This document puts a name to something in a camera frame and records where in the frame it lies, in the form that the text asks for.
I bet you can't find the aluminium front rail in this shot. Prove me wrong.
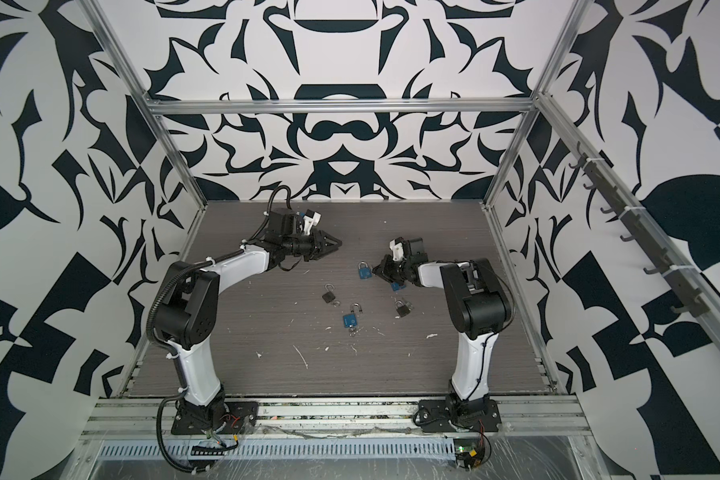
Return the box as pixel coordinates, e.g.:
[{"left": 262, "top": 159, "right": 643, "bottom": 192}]
[{"left": 80, "top": 395, "right": 593, "bottom": 440}]

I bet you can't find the aluminium frame post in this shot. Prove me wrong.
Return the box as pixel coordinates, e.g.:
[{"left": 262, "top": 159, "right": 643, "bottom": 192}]
[
  {"left": 78, "top": 0, "right": 207, "bottom": 210},
  {"left": 482, "top": 0, "right": 593, "bottom": 209}
]

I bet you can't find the small circuit board right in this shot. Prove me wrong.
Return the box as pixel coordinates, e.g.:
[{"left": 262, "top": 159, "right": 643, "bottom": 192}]
[{"left": 455, "top": 437, "right": 493, "bottom": 470}]

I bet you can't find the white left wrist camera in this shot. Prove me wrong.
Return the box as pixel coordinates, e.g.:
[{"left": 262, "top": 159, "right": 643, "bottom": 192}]
[{"left": 301, "top": 210, "right": 321, "bottom": 236}]

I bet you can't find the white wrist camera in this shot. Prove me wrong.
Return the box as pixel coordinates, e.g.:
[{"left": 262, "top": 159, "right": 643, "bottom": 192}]
[
  {"left": 389, "top": 237, "right": 411, "bottom": 263},
  {"left": 301, "top": 210, "right": 321, "bottom": 236}
]

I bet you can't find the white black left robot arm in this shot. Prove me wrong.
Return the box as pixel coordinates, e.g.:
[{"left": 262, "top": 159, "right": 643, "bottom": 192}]
[{"left": 145, "top": 207, "right": 342, "bottom": 430}]

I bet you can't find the aluminium frame crossbar back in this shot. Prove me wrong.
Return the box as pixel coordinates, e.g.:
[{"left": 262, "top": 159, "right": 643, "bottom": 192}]
[{"left": 147, "top": 97, "right": 533, "bottom": 115}]

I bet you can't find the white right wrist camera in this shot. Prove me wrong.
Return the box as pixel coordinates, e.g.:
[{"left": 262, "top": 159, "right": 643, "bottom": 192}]
[{"left": 389, "top": 237, "right": 411, "bottom": 263}]

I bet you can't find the black corrugated cable left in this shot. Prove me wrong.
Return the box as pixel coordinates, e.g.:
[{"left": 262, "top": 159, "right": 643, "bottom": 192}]
[{"left": 145, "top": 257, "right": 217, "bottom": 349}]

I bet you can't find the black padlock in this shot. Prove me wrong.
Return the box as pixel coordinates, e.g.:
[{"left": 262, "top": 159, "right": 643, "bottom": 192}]
[
  {"left": 395, "top": 298, "right": 412, "bottom": 318},
  {"left": 322, "top": 283, "right": 341, "bottom": 306}
]

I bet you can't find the white slotted cable duct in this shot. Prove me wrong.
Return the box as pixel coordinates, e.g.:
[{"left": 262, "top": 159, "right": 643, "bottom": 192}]
[{"left": 98, "top": 439, "right": 457, "bottom": 462}]

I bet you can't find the aluminium frame post right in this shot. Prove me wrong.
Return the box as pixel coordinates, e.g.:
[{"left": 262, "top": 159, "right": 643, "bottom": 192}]
[{"left": 482, "top": 0, "right": 593, "bottom": 209}]

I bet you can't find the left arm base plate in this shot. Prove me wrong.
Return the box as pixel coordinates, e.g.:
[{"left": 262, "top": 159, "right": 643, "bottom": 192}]
[{"left": 170, "top": 400, "right": 259, "bottom": 435}]

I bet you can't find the aluminium frame post left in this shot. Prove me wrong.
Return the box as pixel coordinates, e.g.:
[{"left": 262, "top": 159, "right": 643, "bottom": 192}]
[{"left": 78, "top": 0, "right": 207, "bottom": 210}]

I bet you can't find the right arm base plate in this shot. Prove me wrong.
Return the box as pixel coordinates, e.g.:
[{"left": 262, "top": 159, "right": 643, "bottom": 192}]
[{"left": 412, "top": 395, "right": 502, "bottom": 433}]

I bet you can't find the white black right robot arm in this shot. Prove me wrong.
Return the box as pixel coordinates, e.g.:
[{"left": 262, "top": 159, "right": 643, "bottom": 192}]
[{"left": 372, "top": 237, "right": 515, "bottom": 416}]

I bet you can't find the grey hook rack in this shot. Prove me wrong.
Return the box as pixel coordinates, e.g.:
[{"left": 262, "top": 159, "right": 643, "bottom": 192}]
[{"left": 575, "top": 153, "right": 712, "bottom": 318}]

